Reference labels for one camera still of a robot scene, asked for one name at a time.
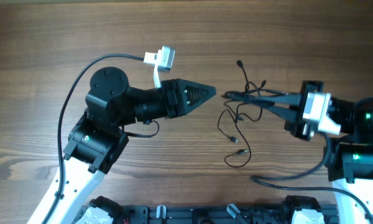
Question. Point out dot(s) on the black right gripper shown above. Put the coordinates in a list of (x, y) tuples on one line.
[(294, 120)]

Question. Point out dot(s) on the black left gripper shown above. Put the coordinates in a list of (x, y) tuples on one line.
[(174, 93)]

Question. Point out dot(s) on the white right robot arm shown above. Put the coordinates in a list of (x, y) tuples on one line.
[(348, 129)]

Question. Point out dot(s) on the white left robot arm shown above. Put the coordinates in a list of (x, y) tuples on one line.
[(99, 137)]

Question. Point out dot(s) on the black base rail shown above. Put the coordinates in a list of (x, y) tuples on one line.
[(294, 209)]

